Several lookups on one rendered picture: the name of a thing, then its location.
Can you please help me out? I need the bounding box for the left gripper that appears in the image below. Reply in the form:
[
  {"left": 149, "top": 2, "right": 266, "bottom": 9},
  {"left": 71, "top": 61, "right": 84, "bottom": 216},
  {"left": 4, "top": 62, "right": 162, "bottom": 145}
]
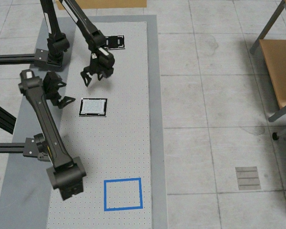
[{"left": 80, "top": 58, "right": 103, "bottom": 86}]

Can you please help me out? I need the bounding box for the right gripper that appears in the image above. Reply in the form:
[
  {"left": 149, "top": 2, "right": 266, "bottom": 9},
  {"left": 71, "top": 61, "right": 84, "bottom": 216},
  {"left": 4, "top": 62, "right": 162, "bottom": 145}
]
[{"left": 47, "top": 82, "right": 76, "bottom": 109}]

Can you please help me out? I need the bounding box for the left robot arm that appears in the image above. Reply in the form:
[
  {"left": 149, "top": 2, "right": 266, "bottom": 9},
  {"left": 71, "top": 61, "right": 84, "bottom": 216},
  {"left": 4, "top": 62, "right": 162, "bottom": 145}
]
[{"left": 40, "top": 0, "right": 115, "bottom": 78}]

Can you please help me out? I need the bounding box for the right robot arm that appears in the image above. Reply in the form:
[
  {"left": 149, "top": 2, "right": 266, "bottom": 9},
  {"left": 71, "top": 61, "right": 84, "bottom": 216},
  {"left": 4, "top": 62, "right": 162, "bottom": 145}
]
[{"left": 18, "top": 68, "right": 86, "bottom": 201}]

